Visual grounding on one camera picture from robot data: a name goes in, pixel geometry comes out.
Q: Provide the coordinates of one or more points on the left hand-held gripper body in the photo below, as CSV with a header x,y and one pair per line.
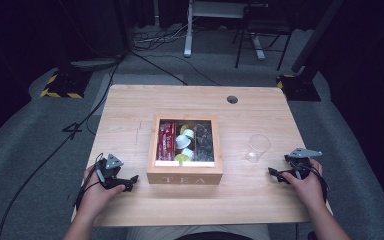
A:
x,y
109,168

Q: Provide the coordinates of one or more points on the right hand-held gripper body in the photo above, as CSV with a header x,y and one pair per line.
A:
x,y
300,164

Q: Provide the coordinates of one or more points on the wooden box with window lid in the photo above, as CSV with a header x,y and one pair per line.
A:
x,y
184,174

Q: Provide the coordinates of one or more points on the person's right hand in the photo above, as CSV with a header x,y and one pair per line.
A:
x,y
308,190

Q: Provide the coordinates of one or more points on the person's left hand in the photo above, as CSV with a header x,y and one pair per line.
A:
x,y
96,198

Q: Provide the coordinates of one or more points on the clear plastic cup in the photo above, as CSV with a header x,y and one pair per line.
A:
x,y
258,146

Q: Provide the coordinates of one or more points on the red packet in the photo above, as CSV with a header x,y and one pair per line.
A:
x,y
163,141
171,140

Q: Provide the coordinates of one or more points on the green capsule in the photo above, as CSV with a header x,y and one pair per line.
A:
x,y
181,158
184,128

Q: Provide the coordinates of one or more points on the white capsule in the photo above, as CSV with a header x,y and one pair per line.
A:
x,y
182,141
188,153
189,133

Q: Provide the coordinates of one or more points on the striped-edge black stand base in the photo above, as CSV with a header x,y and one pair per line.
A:
x,y
300,88
65,83

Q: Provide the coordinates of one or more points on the pile of dark packets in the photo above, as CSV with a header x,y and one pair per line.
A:
x,y
204,141

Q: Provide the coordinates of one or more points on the white desk leg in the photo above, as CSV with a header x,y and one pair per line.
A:
x,y
258,46
189,33

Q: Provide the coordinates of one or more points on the black chair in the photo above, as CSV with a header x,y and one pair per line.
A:
x,y
266,23

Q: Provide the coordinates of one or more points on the black slanted stand post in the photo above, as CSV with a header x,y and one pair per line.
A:
x,y
316,36

